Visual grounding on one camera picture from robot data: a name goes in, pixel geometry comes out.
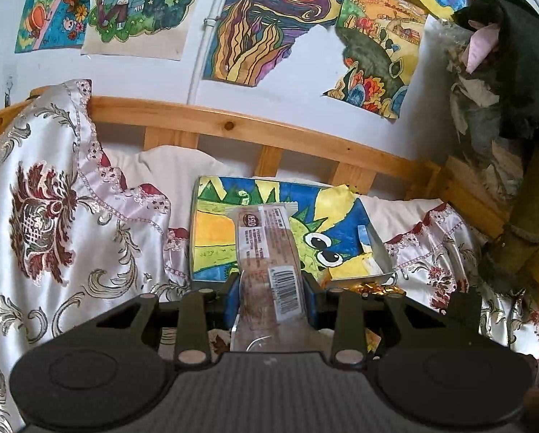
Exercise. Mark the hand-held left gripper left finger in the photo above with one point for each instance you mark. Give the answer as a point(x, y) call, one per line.
point(230, 298)

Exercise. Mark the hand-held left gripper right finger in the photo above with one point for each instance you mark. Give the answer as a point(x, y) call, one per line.
point(313, 300)

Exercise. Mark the clear cake packet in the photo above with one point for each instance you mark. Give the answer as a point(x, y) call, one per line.
point(260, 252)

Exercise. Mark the gold snack packet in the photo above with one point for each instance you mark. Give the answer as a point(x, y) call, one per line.
point(373, 288)

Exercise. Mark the metal tray with colourful drawing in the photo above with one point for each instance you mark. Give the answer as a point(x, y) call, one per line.
point(215, 234)

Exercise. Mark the white pillow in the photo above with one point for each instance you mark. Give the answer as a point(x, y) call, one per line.
point(170, 167)

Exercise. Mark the wooden bed headboard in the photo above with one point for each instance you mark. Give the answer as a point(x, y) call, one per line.
point(233, 126)

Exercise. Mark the floral satin blanket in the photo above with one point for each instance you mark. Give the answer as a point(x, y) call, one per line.
point(48, 189)

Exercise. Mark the pile of dark clothes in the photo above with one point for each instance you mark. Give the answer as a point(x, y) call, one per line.
point(517, 54)

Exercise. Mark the white wall pipe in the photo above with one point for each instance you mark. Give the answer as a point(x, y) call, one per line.
point(200, 65)

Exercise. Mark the green hill landscape wall drawing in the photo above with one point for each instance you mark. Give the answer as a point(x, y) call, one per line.
point(377, 54)

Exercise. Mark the purple yellow swirl wall drawing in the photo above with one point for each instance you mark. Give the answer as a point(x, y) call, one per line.
point(251, 31)

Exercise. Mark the small wall hook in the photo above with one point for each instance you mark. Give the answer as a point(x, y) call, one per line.
point(9, 88)

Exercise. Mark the green haired figure wall drawing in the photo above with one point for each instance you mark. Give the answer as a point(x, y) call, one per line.
point(129, 9)

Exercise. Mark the blue cartoon child wall drawing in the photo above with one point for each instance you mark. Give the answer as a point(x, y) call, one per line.
point(48, 9)

